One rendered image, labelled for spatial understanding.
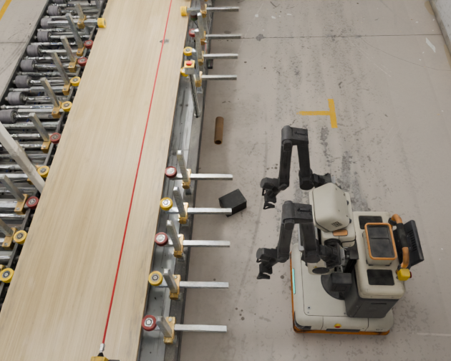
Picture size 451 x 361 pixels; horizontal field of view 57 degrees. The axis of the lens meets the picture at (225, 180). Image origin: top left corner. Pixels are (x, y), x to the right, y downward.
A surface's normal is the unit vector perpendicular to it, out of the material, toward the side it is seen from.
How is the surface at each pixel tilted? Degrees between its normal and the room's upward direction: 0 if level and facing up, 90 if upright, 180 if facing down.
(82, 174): 0
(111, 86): 0
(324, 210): 42
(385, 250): 0
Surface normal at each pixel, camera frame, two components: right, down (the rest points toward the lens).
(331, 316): -0.06, -0.56
